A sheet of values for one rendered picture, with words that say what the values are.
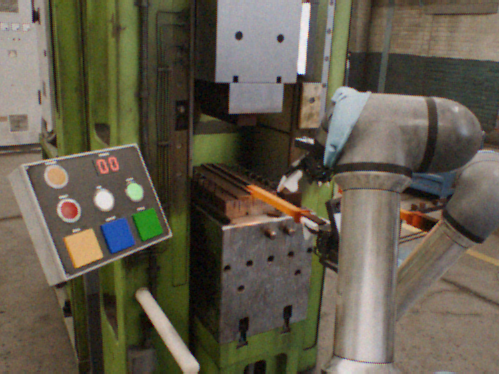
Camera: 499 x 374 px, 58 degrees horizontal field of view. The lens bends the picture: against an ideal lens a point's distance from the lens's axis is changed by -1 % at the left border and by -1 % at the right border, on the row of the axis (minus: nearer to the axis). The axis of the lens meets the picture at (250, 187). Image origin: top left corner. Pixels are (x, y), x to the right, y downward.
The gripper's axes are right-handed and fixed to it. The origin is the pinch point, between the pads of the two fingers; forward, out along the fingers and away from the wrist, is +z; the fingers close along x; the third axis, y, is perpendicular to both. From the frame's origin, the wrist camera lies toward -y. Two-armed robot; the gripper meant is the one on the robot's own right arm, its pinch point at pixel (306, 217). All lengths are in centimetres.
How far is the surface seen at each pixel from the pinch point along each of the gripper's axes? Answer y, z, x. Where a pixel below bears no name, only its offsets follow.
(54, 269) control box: 3, 2, -69
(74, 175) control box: -16, 13, -61
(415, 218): 2.2, -10.5, 35.1
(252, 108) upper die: -28.3, 27.4, -3.7
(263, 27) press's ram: -53, 27, -1
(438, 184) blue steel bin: 80, 191, 320
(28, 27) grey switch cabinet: -62, 554, -20
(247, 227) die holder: 10.0, 21.7, -7.1
